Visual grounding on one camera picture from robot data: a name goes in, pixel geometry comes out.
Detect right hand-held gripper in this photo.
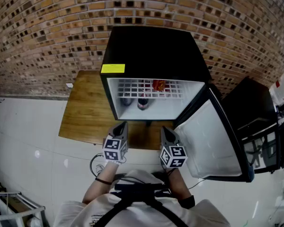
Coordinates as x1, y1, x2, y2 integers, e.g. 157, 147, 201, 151
159, 126, 188, 169

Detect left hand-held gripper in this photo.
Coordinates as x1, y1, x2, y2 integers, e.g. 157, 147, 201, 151
102, 121, 129, 163

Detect dark bottle with red cap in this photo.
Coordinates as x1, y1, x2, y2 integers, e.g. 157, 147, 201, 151
137, 97, 149, 111

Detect black mini fridge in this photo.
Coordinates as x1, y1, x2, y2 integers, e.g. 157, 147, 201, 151
99, 26, 255, 183

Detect person's right forearm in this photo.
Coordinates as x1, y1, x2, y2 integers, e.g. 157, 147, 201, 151
168, 167, 196, 209

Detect person's left forearm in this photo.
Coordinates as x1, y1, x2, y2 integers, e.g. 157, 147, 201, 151
82, 161, 120, 204

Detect plastic bottle with blue label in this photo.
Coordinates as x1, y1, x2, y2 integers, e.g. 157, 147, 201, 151
120, 96, 133, 107

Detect low wooden table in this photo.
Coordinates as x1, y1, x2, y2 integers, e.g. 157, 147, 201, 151
58, 70, 178, 151

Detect red packet on fridge shelf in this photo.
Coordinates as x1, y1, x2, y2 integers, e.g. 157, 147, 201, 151
152, 79, 166, 91

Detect black chest harness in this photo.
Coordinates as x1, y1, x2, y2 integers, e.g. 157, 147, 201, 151
86, 183, 189, 227

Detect yellow sticker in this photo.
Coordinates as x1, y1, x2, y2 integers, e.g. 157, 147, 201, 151
100, 64, 125, 74

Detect white t-shirt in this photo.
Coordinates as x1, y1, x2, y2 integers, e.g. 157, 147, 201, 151
53, 169, 231, 227

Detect black cabinet with glass door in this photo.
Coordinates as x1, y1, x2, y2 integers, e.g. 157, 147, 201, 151
221, 76, 281, 175

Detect white metal rack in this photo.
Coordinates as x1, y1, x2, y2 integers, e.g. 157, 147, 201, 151
0, 191, 47, 227

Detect white wire shelf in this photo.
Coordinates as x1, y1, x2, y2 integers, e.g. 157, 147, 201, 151
117, 79, 183, 99

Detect looped black cable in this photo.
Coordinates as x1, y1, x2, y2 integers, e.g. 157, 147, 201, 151
89, 153, 105, 178

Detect black hair tie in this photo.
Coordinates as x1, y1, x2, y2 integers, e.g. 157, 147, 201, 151
94, 177, 113, 186

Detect thin black cable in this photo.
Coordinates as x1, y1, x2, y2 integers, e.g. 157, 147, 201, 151
188, 178, 206, 190

